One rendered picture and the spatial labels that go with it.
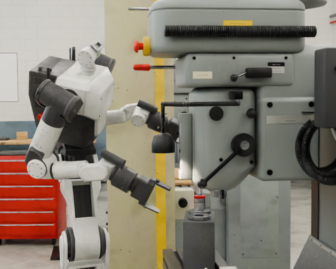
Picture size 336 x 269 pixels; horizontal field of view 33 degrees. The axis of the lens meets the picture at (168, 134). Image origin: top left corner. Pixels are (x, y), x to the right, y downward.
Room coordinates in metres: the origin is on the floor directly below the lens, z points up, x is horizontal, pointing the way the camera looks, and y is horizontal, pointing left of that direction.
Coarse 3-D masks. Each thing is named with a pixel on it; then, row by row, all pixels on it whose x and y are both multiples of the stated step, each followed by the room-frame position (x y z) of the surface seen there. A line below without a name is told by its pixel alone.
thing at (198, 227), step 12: (192, 216) 2.18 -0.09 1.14; (204, 216) 2.18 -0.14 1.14; (192, 228) 2.14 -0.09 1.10; (204, 228) 2.13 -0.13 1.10; (192, 240) 2.14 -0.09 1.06; (204, 240) 2.13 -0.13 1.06; (192, 252) 2.14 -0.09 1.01; (204, 252) 2.13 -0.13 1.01; (192, 264) 2.14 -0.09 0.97; (204, 264) 2.13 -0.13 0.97
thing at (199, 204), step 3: (195, 201) 2.28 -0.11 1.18; (198, 201) 2.27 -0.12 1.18; (201, 201) 2.27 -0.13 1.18; (204, 201) 2.28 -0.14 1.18; (195, 204) 2.28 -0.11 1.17; (198, 204) 2.27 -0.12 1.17; (201, 204) 2.27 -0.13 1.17; (204, 204) 2.28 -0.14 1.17; (195, 207) 2.28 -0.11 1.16; (198, 207) 2.27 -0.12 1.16; (201, 207) 2.27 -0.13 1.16; (204, 207) 2.28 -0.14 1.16; (195, 210) 2.28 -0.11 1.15; (198, 210) 2.27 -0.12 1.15; (201, 210) 2.27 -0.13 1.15; (204, 210) 2.28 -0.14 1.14
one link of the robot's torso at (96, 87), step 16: (48, 64) 2.35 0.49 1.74; (64, 64) 2.37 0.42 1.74; (32, 80) 2.27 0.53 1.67; (64, 80) 2.23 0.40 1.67; (80, 80) 2.24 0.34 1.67; (96, 80) 2.27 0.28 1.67; (112, 80) 2.38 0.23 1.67; (32, 96) 2.30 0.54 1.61; (80, 96) 2.21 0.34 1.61; (96, 96) 2.23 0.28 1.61; (112, 96) 2.42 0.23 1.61; (80, 112) 2.23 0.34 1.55; (96, 112) 2.25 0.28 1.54; (64, 128) 2.31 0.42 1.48; (80, 128) 2.29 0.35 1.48; (96, 128) 2.33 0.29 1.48; (80, 144) 2.34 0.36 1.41
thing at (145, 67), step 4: (140, 64) 1.90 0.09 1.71; (144, 64) 1.90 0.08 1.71; (148, 64) 1.90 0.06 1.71; (136, 68) 1.89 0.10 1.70; (140, 68) 1.89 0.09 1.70; (144, 68) 1.89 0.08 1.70; (148, 68) 1.89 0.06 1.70; (152, 68) 1.90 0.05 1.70; (156, 68) 1.90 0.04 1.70; (160, 68) 1.91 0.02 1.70; (164, 68) 1.91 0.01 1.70; (168, 68) 1.91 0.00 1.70; (172, 68) 1.91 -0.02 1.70
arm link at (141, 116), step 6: (138, 102) 2.58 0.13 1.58; (144, 102) 2.59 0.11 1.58; (138, 108) 2.61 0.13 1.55; (144, 108) 2.59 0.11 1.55; (150, 108) 2.58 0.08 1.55; (156, 108) 2.59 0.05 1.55; (138, 114) 2.56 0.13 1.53; (144, 114) 2.58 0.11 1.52; (150, 114) 2.60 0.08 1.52; (156, 114) 2.60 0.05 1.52; (132, 120) 2.57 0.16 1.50; (138, 120) 2.57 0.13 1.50; (144, 120) 2.57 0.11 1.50; (150, 120) 2.59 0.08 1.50; (156, 120) 2.59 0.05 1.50; (138, 126) 2.59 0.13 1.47; (150, 126) 2.60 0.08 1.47
